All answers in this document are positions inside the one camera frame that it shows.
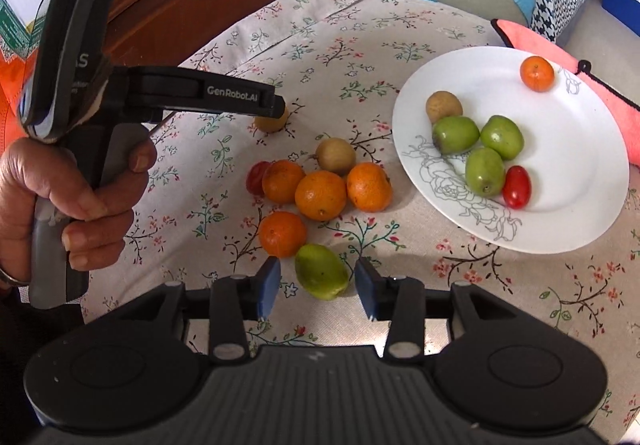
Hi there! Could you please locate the person's left hand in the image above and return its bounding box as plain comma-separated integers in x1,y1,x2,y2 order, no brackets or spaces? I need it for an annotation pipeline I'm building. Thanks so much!
0,139,157,286

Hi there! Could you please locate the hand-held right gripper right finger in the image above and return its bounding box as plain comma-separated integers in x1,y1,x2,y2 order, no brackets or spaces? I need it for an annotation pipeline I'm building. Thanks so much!
354,257,531,361

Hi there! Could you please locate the pink cloth with black trim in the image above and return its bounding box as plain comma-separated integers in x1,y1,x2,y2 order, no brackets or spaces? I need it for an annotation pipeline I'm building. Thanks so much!
491,19,640,113

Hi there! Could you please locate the silver bracelet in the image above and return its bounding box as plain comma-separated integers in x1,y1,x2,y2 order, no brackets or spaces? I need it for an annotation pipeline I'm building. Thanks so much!
0,265,27,287

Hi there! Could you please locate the brown longan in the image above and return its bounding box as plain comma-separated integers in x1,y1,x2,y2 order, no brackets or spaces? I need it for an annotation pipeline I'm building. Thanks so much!
254,107,290,134
309,137,357,174
426,91,464,124

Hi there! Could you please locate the white plate with flower drawing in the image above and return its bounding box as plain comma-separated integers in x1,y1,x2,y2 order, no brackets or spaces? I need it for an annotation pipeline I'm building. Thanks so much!
392,46,630,254

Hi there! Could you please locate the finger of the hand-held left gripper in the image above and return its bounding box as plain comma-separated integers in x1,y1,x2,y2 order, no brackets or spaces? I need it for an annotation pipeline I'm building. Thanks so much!
195,75,287,120

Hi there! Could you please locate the floral tablecloth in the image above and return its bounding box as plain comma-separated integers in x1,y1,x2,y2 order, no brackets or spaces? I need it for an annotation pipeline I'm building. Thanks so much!
85,0,640,426

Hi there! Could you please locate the red cherry tomato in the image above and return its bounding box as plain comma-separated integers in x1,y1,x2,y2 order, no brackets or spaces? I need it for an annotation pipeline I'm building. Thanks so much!
502,165,532,209
246,161,273,197

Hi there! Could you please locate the small orange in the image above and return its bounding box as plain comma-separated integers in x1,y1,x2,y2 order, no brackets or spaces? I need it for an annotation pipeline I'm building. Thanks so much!
258,211,308,258
294,171,348,222
520,56,555,92
346,162,393,212
262,160,307,204

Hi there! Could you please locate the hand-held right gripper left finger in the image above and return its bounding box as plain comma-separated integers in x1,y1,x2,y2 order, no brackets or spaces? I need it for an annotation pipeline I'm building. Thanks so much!
120,257,282,365

